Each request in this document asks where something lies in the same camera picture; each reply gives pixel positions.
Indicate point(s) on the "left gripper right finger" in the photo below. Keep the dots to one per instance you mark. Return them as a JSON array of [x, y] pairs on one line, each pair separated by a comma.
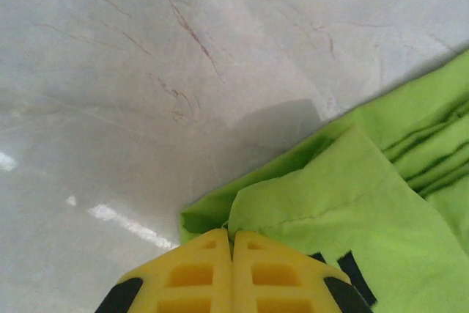
[[278, 283]]

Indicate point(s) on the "lime green shorts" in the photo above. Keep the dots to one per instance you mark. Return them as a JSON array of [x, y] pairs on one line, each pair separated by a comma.
[[366, 199]]

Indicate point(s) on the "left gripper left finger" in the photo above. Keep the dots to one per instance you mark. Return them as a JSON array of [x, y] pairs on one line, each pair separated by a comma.
[[190, 283]]

